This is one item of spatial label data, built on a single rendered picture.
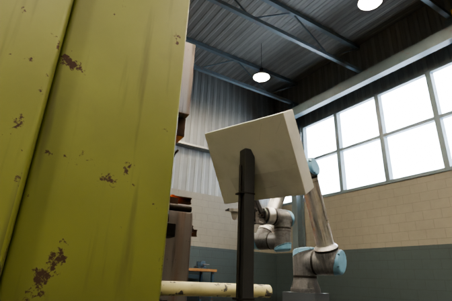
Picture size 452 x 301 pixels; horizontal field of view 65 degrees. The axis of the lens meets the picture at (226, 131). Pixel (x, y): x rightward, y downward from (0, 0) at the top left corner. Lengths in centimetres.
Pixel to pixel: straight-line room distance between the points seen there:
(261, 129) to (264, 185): 20
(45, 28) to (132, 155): 48
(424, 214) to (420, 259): 93
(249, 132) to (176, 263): 63
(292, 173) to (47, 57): 85
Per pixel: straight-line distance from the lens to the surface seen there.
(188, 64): 180
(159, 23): 152
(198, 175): 1072
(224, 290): 136
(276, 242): 195
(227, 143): 129
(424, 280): 896
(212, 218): 1073
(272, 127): 119
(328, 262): 238
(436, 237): 882
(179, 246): 154
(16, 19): 128
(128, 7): 152
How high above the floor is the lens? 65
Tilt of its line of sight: 23 degrees up
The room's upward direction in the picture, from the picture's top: 2 degrees clockwise
